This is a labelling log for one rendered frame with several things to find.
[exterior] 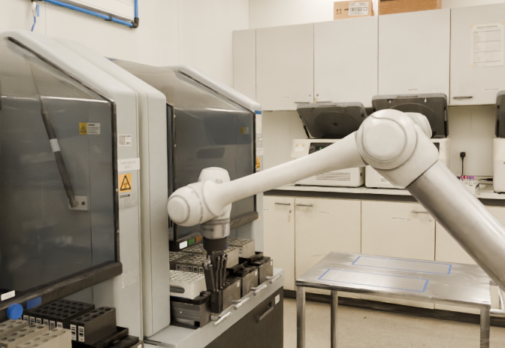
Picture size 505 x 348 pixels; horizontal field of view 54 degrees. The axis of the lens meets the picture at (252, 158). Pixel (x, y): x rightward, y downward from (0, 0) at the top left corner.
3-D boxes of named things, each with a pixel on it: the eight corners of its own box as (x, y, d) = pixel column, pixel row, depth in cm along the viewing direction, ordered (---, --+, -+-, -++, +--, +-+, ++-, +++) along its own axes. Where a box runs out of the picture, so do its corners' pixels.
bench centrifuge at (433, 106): (364, 189, 363) (364, 93, 359) (379, 180, 420) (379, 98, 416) (446, 192, 341) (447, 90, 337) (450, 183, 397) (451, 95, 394)
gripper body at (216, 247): (211, 232, 159) (211, 261, 160) (197, 237, 152) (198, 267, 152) (232, 234, 156) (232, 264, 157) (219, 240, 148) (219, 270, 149)
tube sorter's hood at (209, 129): (51, 238, 172) (45, 52, 169) (155, 212, 227) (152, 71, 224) (177, 252, 151) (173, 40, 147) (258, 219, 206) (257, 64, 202)
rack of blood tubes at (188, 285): (115, 291, 165) (114, 273, 164) (134, 282, 174) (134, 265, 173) (192, 303, 152) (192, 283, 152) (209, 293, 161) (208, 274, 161)
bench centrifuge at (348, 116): (287, 186, 389) (287, 102, 385) (314, 178, 444) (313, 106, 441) (358, 189, 364) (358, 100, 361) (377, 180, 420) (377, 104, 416)
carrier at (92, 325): (110, 329, 128) (110, 306, 128) (116, 331, 127) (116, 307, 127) (77, 347, 118) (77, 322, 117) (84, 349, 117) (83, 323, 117)
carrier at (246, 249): (250, 253, 206) (250, 239, 206) (255, 254, 205) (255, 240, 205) (237, 260, 196) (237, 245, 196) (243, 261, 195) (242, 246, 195)
